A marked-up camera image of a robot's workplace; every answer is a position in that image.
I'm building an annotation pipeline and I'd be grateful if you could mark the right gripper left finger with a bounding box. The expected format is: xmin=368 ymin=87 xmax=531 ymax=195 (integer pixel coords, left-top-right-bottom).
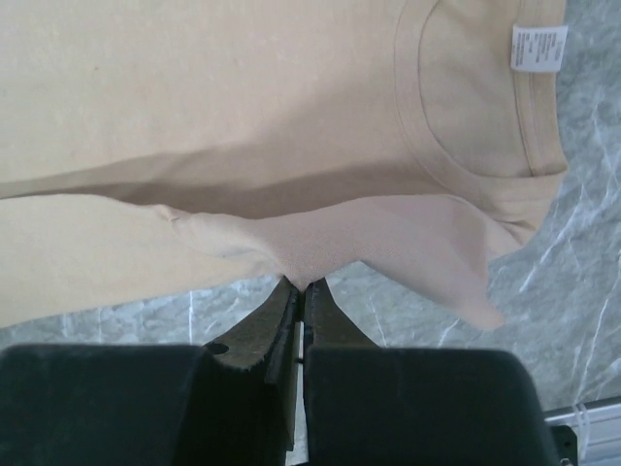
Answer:
xmin=1 ymin=281 xmax=299 ymax=465

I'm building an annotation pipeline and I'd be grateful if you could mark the aluminium rail frame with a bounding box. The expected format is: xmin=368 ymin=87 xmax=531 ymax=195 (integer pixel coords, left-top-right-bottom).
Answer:
xmin=544 ymin=396 xmax=620 ymax=465

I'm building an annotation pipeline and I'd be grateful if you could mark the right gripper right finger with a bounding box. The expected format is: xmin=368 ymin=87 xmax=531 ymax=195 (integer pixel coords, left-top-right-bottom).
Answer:
xmin=303 ymin=281 xmax=557 ymax=465

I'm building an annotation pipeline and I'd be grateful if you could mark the beige t shirt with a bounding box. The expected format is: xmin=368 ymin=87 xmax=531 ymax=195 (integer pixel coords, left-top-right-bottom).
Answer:
xmin=1 ymin=1 xmax=568 ymax=329

